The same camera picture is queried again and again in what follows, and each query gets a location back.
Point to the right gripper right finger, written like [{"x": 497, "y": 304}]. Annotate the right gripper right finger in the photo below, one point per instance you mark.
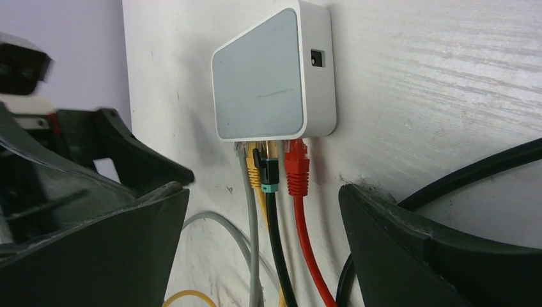
[{"x": 404, "y": 259}]

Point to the white network switch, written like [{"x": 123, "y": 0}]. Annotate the white network switch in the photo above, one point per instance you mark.
[{"x": 275, "y": 81}]

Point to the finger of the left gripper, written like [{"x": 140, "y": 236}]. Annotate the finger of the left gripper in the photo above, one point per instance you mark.
[{"x": 102, "y": 134}]

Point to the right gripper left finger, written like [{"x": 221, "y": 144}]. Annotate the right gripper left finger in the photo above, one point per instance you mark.
[{"x": 73, "y": 235}]

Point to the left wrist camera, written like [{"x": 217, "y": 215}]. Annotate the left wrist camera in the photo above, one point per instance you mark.
[{"x": 24, "y": 66}]

